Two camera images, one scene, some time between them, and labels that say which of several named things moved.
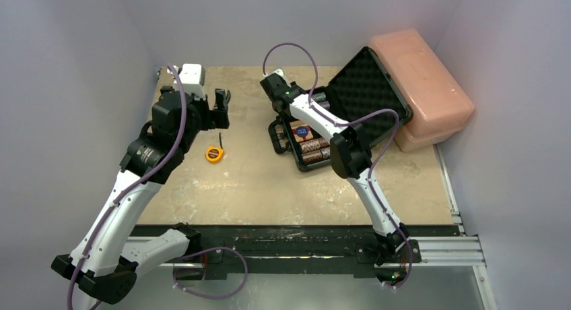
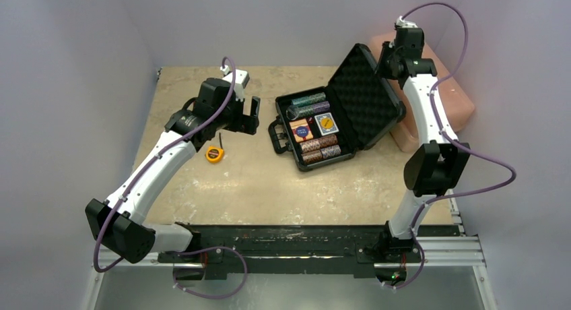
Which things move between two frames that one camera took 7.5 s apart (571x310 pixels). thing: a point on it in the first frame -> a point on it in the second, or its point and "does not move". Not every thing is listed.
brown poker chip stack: (312, 156) does not move
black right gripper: (272, 86) -> (386, 66)
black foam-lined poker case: (361, 94) does not move
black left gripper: (216, 118) -> (246, 124)
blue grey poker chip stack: (326, 152) does not move
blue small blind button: (302, 131) does not move
